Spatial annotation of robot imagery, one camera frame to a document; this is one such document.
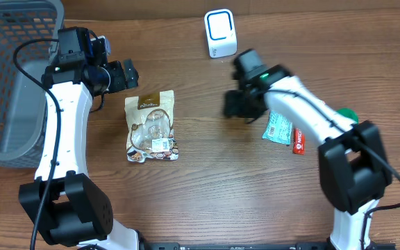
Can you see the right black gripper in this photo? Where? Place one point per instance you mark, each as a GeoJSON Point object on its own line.
{"type": "Point", "coordinates": [252, 111]}

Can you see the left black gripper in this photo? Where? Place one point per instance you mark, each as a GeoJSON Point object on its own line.
{"type": "Point", "coordinates": [129, 74]}

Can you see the teal wet wipes pack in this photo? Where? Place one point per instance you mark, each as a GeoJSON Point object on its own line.
{"type": "Point", "coordinates": [279, 129]}

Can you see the white brown snack bag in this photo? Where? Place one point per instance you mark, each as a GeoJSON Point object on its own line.
{"type": "Point", "coordinates": [150, 121]}

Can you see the red snack bar wrapper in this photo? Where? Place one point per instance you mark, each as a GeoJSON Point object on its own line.
{"type": "Point", "coordinates": [299, 142]}

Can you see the green white small bottle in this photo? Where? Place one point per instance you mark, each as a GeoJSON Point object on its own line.
{"type": "Point", "coordinates": [349, 113]}

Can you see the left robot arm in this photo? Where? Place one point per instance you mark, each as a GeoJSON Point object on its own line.
{"type": "Point", "coordinates": [64, 204]}

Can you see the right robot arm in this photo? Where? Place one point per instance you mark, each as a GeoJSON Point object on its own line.
{"type": "Point", "coordinates": [351, 156]}

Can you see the white barcode scanner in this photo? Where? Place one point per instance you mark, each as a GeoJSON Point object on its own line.
{"type": "Point", "coordinates": [220, 33]}

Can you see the grey plastic mesh basket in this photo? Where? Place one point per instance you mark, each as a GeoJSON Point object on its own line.
{"type": "Point", "coordinates": [23, 105]}

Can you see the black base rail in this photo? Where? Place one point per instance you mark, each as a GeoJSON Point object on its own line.
{"type": "Point", "coordinates": [177, 246]}

